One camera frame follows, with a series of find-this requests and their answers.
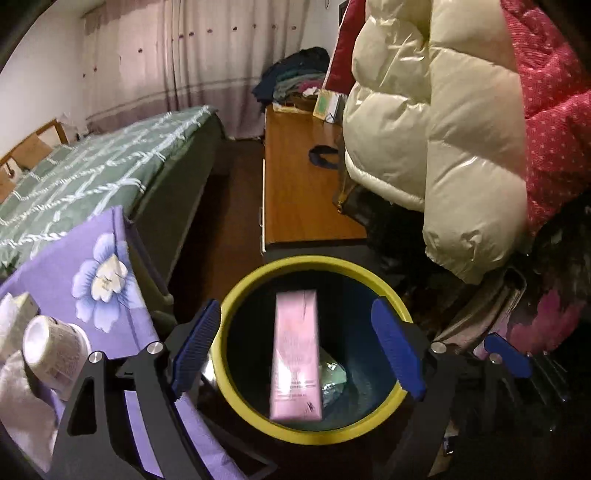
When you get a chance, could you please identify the white paper cup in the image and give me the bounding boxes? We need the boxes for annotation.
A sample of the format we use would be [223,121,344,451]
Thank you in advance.
[22,315,91,401]

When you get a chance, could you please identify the pink carton box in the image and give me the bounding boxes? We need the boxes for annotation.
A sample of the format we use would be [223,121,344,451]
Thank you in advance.
[270,290,322,423]

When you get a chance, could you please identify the yellow-rimmed trash bin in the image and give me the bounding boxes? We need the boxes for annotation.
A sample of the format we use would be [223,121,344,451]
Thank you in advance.
[211,255,412,446]

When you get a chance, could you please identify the crumpled foil wrapper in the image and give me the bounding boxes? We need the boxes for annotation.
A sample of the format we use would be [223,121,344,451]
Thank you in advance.
[318,348,348,408]

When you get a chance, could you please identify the purple floral tablecloth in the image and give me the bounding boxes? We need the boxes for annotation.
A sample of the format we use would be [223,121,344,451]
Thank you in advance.
[1,207,247,479]

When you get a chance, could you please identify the cream puffer jacket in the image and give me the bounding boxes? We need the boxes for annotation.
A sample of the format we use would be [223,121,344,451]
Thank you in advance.
[342,1,527,284]

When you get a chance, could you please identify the orange wooden desk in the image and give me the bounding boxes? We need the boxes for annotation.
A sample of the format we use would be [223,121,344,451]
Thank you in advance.
[260,106,367,253]

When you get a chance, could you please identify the pink dotted garment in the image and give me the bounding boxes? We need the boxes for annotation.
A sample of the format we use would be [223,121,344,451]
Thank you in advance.
[501,1,590,233]

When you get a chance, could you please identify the bed with green plaid duvet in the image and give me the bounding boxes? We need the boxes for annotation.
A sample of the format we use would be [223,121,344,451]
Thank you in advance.
[0,104,228,282]

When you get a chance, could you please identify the green framed picture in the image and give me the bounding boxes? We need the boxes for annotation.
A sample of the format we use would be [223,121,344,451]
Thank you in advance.
[312,89,339,123]

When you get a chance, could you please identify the pile of dark clothes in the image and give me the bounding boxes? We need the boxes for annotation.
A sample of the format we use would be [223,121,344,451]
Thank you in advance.
[252,47,329,109]

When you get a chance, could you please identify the pink striped curtain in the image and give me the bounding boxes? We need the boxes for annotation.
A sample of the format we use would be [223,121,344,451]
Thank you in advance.
[82,0,308,138]

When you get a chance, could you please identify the black strap on desk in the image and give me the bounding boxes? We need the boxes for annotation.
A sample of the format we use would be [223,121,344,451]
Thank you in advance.
[307,144,344,171]

